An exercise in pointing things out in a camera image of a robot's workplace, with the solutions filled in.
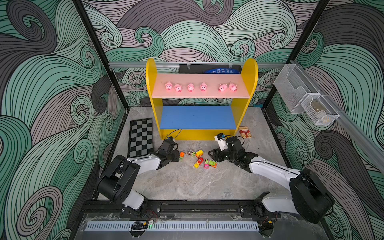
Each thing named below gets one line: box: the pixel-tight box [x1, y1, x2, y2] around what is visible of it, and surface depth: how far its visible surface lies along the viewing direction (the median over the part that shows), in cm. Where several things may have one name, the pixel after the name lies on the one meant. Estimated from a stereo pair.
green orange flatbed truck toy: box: [208, 160, 218, 168], surface depth 89 cm
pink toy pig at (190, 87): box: [187, 82, 195, 92], surface depth 73 cm
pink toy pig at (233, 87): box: [229, 82, 238, 92], surface depth 74 cm
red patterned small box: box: [238, 125, 252, 139], surface depth 106 cm
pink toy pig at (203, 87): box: [200, 81, 208, 92], surface depth 73 cm
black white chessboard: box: [127, 117, 154, 158], surface depth 100 cm
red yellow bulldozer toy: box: [193, 157, 204, 168], surface depth 90 cm
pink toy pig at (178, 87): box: [174, 83, 183, 93], surface depth 73 cm
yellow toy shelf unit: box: [145, 58, 258, 140], surface depth 79 cm
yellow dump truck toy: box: [195, 149, 204, 158], surface depth 94 cm
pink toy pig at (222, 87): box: [218, 84, 228, 92], surface depth 74 cm
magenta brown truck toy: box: [203, 158, 210, 169], surface depth 89 cm
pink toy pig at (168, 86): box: [165, 81, 173, 91], surface depth 74 cm
